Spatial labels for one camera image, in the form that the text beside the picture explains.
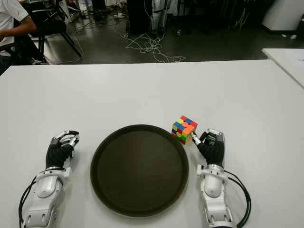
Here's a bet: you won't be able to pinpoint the black chair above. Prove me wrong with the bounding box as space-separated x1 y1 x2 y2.
23 0 83 63

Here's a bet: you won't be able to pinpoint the silver humanoid robot legs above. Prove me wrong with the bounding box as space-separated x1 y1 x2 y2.
151 0 168 31

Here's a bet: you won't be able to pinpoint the multicoloured Rubik's cube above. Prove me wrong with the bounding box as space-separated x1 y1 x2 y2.
171 115 199 145

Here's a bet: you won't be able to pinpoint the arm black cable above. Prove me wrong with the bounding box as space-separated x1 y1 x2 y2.
18 177 40 228
224 170 252 228

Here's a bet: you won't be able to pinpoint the white side table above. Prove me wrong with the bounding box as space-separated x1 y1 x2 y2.
262 48 304 90

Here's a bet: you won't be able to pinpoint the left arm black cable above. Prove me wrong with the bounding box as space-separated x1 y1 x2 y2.
18 177 40 228

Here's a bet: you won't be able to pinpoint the white box cabinet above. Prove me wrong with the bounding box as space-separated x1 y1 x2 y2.
262 0 304 31

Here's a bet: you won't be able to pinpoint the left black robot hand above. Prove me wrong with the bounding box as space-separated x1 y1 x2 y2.
45 130 80 170

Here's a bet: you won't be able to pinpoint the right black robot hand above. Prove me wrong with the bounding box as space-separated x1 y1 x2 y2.
191 128 225 167

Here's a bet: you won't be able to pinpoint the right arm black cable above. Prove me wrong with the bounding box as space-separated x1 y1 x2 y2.
224 170 252 228

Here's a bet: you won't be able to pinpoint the dark brown round plate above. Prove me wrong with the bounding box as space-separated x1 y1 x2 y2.
90 124 190 218

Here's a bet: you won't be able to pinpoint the tangled white floor cable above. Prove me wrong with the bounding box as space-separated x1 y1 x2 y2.
114 23 187 63

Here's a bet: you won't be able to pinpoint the black cabinet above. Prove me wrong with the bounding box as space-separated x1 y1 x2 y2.
127 0 152 36

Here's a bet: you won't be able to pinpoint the person in white shirt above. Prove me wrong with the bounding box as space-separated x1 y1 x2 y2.
0 0 48 75

